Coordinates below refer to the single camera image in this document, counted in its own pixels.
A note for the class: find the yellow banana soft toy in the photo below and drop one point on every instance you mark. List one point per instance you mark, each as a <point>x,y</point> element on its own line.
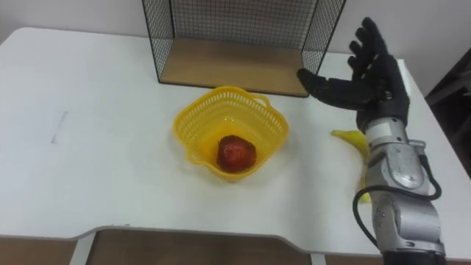
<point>355,139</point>

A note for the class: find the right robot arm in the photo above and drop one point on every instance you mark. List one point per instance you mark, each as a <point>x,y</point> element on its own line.
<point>401,184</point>

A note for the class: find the white desk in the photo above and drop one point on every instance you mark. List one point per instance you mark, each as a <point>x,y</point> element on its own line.
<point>110,165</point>

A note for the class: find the red strawberry soft toy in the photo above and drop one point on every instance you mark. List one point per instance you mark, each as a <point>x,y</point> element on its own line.
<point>236,154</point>

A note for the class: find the yellow plastic basket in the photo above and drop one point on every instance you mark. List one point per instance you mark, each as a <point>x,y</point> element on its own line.
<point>230,129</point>

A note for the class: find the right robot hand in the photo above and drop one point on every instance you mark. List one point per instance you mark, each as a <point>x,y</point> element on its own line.
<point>382,92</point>

